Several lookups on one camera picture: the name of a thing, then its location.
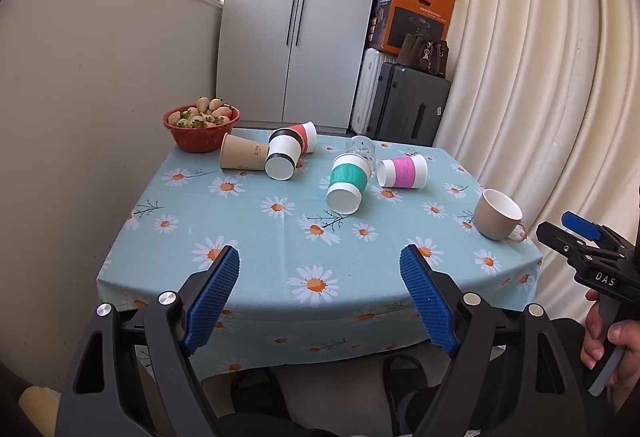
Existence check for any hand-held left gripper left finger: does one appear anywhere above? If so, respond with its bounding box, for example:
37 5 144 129
55 244 241 437

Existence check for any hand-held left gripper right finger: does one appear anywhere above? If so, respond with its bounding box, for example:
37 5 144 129
398 244 589 437

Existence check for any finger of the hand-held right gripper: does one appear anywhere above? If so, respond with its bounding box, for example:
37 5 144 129
535 221 601 268
560 211 632 254

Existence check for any white cup with pink sleeve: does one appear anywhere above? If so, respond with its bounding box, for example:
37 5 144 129
376 154 430 189

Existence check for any white cup with teal sleeve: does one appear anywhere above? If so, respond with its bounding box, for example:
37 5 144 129
326 153 374 216

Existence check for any brown paper cup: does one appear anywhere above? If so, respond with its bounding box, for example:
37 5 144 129
220 133 271 172

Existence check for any black and white paper cup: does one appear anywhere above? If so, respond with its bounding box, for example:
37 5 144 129
264 136 304 181

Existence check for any clear glass cup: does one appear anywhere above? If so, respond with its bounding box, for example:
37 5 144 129
345 135 379 180

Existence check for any white cup with red sleeve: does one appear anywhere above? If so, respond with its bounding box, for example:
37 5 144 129
268 121 319 154

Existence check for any person's right hand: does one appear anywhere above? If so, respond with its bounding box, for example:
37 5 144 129
580 289 640 414

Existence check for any beige ceramic mug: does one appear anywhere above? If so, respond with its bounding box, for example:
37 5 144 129
473 189 528 245

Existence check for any black slipper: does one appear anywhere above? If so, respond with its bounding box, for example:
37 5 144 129
229 367 292 420
382 354 429 400

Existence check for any blue daisy print tablecloth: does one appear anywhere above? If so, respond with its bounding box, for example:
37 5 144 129
96 127 545 383

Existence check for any red colander bowl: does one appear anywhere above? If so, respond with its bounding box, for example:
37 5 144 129
162 104 241 154

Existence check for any cream curtain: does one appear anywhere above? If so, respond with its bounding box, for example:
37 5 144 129
425 0 640 335

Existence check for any pile of pale strawberries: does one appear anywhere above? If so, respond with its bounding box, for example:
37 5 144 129
167 97 236 128

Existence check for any dark grey suitcase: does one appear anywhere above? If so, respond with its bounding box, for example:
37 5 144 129
372 62 453 148

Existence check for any white suitcase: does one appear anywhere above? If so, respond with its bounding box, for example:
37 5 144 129
350 48 386 138

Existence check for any brown handbag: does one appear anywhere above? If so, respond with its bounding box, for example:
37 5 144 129
397 33 450 78

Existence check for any white two-door cabinet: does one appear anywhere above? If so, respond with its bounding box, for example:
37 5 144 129
216 0 389 136

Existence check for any orange and black cardboard box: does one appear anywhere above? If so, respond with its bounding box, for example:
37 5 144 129
369 0 456 58

